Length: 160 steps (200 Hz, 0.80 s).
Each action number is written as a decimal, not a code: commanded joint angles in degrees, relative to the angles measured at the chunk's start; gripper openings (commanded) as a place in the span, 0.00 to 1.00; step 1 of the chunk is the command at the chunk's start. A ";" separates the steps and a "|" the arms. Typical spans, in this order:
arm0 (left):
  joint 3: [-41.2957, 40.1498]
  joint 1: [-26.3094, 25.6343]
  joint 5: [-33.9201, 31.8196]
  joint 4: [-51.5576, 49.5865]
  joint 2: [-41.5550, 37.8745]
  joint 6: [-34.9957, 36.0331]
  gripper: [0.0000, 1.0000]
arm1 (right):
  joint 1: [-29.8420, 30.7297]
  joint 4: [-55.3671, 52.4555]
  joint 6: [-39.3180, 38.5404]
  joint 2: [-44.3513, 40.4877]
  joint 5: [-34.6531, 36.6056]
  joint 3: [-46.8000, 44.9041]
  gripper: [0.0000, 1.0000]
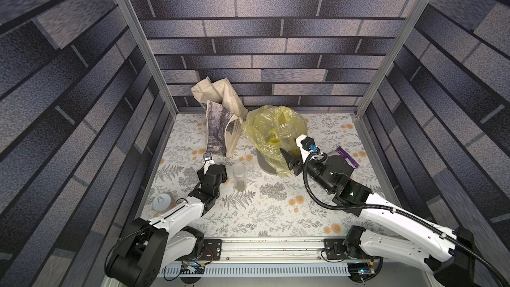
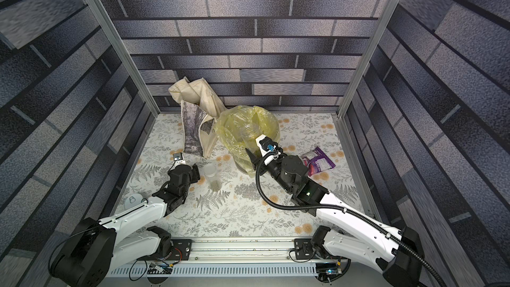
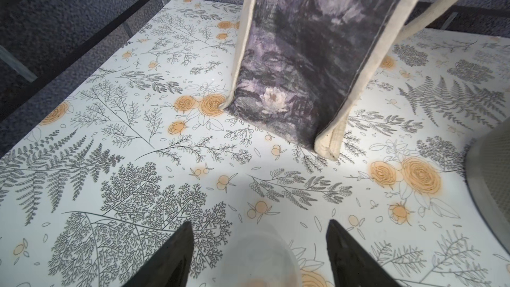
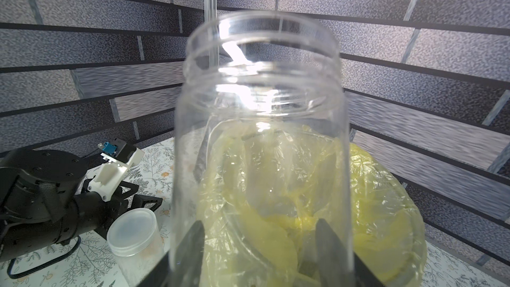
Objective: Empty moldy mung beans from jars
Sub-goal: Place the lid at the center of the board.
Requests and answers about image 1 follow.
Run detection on yellow plastic trash bag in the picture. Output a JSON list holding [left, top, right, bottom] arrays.
[[243, 106, 308, 178]]

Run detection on small clear bean jar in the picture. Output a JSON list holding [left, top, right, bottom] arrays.
[[277, 123, 300, 157]]

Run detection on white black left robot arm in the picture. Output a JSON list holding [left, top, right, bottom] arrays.
[[104, 160, 228, 286]]

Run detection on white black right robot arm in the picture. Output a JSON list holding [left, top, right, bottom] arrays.
[[280, 150, 475, 286]]

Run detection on purple packet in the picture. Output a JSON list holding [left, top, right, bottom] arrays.
[[336, 146, 359, 169]]

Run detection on beige printed tote bag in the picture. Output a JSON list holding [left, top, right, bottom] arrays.
[[191, 78, 248, 158]]

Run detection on green circuit board right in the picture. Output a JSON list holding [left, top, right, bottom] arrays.
[[348, 263, 376, 277]]

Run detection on green circuit board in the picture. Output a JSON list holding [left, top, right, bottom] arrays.
[[179, 263, 205, 275], [348, 263, 376, 277]]

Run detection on white round lid with symbol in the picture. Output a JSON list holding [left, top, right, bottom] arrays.
[[152, 193, 175, 214]]

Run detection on green circuit board left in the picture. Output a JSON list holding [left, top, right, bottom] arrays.
[[179, 263, 205, 275]]

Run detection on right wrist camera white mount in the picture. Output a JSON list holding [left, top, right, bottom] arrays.
[[296, 134, 322, 162]]

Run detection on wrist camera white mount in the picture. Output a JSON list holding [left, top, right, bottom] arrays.
[[296, 134, 322, 162], [203, 153, 215, 174]]

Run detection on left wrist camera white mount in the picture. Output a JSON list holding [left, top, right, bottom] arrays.
[[203, 153, 215, 174]]

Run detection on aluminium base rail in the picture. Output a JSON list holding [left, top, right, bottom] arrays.
[[158, 237, 380, 284]]

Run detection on black corrugated cable conduit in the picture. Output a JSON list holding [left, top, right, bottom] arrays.
[[301, 152, 510, 287]]

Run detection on aluminium frame post right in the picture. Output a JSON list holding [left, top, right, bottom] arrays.
[[355, 0, 430, 120]]

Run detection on aluminium frame post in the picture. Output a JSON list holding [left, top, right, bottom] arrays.
[[116, 0, 179, 118], [355, 0, 430, 120]]

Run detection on aluminium frame post left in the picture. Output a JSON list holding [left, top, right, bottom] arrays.
[[116, 0, 179, 118]]

